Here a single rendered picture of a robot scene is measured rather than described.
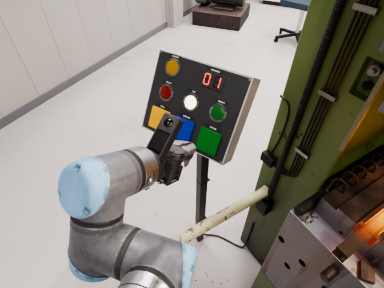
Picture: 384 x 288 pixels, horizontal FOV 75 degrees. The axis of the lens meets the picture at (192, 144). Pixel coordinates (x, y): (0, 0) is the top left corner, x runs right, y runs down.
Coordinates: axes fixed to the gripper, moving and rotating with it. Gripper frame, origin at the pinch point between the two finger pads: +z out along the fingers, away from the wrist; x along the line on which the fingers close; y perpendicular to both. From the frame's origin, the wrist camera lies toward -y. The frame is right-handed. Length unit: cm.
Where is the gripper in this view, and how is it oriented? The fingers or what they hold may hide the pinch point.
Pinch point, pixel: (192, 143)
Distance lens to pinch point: 70.0
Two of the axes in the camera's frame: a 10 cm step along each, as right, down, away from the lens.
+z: 4.8, -1.4, 8.6
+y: -2.8, 9.1, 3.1
